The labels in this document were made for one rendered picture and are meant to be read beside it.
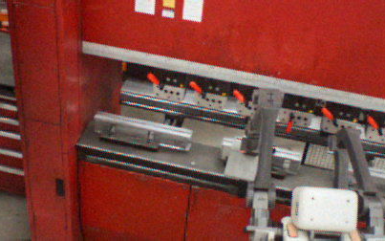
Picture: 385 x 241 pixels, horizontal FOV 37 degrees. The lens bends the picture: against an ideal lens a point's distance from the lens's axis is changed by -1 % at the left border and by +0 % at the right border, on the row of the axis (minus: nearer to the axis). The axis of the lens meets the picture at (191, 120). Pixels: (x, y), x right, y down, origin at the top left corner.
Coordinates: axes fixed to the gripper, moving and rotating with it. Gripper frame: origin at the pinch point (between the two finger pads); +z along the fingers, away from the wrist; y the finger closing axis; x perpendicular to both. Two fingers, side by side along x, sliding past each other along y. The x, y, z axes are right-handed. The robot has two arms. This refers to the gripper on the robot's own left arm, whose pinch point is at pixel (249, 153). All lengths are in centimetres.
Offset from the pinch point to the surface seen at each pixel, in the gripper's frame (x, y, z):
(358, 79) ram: -27, -39, -39
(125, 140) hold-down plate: 2, 62, 12
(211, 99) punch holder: -15.4, 22.5, -15.4
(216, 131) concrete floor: -84, 28, 156
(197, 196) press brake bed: 17.5, 21.3, 26.4
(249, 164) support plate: 6.2, -0.9, -1.6
